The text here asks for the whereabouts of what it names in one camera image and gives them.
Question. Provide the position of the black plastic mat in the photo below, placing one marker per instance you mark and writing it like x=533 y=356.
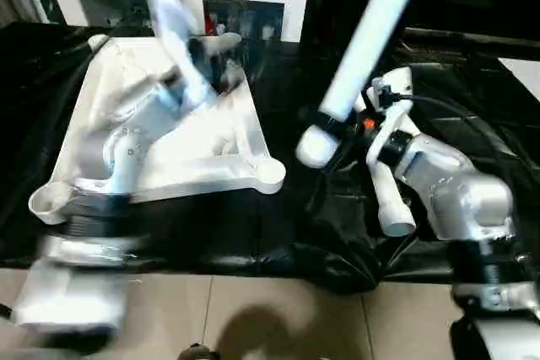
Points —
x=295 y=233

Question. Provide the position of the dark horizontal rail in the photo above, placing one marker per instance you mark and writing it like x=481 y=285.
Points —
x=472 y=37

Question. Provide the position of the white plastic table leg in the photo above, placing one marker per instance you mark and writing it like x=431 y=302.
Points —
x=371 y=31
x=395 y=204

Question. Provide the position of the white plastic table top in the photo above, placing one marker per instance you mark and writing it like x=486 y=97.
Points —
x=211 y=141

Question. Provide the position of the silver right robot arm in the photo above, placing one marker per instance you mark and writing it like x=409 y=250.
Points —
x=472 y=208

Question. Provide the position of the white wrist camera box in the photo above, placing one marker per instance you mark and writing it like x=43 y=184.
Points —
x=390 y=107
x=179 y=40

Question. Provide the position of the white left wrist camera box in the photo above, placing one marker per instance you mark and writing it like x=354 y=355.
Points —
x=179 y=40

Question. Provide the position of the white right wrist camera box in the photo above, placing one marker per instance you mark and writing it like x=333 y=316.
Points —
x=390 y=107

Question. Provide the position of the white flat panel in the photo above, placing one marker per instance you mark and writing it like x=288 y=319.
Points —
x=523 y=77

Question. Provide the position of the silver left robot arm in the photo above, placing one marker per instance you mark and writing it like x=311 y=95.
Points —
x=93 y=208

